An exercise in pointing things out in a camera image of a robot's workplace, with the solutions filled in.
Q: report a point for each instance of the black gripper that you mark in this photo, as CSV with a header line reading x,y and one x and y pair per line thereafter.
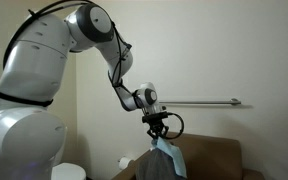
x,y
156,122

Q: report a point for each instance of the light blue towel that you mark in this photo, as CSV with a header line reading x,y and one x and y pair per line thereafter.
x,y
175,155

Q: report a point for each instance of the grey towel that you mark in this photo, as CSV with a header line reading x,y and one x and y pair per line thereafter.
x,y
154,166

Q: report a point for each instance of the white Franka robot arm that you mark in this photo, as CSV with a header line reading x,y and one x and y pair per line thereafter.
x,y
27,100

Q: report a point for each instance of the white toilet paper roll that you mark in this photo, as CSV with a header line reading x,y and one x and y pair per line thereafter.
x,y
124,163

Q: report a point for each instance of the brown leather armchair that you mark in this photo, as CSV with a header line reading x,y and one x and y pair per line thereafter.
x,y
210,156

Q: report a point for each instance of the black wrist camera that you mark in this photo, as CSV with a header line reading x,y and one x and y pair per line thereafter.
x,y
154,116

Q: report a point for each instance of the metal wall grab bar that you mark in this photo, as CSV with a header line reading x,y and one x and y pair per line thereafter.
x,y
200,102

